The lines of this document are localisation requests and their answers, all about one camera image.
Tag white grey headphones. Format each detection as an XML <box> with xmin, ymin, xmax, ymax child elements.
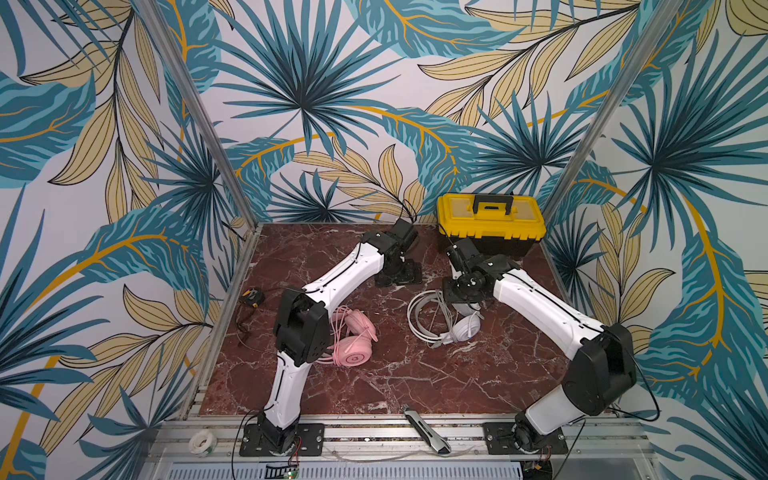
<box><xmin>406</xmin><ymin>290</ymin><xmax>484</xmax><ymax>348</ymax></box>

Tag pink headphones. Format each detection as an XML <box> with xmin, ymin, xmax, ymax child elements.
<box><xmin>317</xmin><ymin>305</ymin><xmax>378</xmax><ymax>367</ymax></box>

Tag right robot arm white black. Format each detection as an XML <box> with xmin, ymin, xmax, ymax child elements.
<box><xmin>444</xmin><ymin>239</ymin><xmax>638</xmax><ymax>440</ymax></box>

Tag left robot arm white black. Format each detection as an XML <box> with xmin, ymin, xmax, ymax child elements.
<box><xmin>263</xmin><ymin>222</ymin><xmax>418</xmax><ymax>433</ymax></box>

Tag yellow black toolbox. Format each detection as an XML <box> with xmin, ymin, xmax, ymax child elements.
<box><xmin>437</xmin><ymin>193</ymin><xmax>547</xmax><ymax>259</ymax></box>

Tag black yellow tape measure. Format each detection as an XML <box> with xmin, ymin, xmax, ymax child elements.
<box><xmin>239</xmin><ymin>288</ymin><xmax>266</xmax><ymax>308</ymax></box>

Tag grey utility knife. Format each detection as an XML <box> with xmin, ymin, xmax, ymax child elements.
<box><xmin>402</xmin><ymin>404</ymin><xmax>452</xmax><ymax>456</ymax></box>

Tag white tape roll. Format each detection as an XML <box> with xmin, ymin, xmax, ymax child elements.
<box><xmin>188</xmin><ymin>429</ymin><xmax>218</xmax><ymax>457</ymax></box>

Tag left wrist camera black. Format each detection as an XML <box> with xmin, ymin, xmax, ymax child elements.
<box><xmin>388</xmin><ymin>218</ymin><xmax>418</xmax><ymax>254</ymax></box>

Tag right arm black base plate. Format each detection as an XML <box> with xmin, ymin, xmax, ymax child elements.
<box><xmin>482</xmin><ymin>421</ymin><xmax>569</xmax><ymax>455</ymax></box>

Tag aluminium front rail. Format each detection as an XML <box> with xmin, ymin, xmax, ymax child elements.
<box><xmin>139</xmin><ymin>414</ymin><xmax>662</xmax><ymax>479</ymax></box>

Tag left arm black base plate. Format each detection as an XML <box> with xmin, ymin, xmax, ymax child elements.
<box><xmin>238</xmin><ymin>423</ymin><xmax>325</xmax><ymax>457</ymax></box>

